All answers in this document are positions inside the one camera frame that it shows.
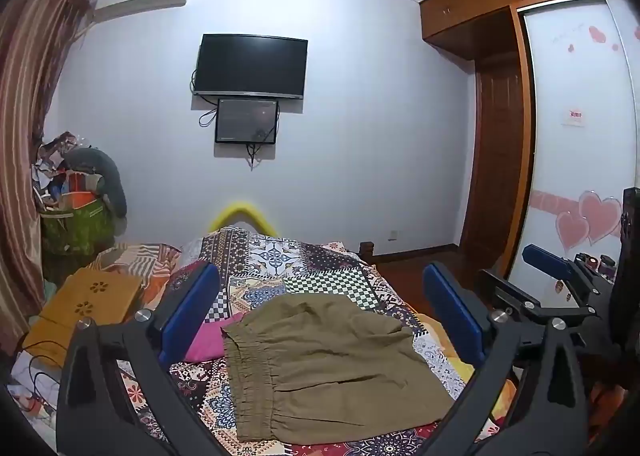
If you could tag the wooden bed post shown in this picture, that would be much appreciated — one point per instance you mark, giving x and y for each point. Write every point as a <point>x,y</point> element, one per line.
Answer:
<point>367,251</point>

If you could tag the white heart-sticker sliding door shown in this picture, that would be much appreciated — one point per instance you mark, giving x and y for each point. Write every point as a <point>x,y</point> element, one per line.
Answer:
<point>575,161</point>

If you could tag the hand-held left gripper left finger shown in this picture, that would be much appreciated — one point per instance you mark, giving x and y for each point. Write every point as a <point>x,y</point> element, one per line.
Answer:
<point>192,301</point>

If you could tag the red label sticker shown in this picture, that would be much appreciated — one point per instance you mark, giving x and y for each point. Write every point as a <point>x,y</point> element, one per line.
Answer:
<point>576,116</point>

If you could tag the wooden lap desk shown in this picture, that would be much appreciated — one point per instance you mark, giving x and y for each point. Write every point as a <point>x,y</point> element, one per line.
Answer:
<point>90,296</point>

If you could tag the striped brown curtain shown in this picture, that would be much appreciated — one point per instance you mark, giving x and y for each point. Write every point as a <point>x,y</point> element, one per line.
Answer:
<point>25,111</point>

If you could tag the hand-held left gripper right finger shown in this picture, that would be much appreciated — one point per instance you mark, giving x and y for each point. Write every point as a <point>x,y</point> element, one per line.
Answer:
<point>450,306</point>

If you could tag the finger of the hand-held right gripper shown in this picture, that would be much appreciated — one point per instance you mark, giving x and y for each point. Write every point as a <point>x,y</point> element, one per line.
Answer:
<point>545,261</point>
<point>505,293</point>

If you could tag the black wall television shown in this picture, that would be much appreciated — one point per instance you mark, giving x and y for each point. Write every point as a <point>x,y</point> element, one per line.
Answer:
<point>250,66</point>

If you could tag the small black wall monitor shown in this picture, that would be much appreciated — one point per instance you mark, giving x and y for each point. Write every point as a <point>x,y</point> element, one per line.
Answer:
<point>246,120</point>

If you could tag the grey plush toy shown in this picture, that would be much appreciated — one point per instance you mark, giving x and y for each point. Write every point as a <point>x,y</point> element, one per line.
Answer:
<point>112,181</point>

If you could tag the striped orange cloth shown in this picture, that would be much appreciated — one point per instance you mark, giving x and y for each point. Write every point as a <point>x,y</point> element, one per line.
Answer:
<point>140,256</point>

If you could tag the pink folded pants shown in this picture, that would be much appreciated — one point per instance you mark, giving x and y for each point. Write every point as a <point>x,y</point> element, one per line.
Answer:
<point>212,341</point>

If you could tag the wooden wardrobe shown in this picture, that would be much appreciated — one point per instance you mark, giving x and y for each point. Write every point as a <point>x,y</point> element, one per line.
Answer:
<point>500,136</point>

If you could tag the patchwork patterned bedspread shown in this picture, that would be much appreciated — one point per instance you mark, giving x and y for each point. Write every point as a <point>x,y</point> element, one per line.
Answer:
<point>280,261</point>

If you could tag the yellow curved headboard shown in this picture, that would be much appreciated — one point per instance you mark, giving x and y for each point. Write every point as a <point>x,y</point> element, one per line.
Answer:
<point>240,213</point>

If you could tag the olive green pants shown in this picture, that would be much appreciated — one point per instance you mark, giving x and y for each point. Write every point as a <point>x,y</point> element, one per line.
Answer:
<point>330,361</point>

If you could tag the pile of clutter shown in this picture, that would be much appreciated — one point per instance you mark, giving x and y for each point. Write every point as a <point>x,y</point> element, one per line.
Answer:
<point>52,166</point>

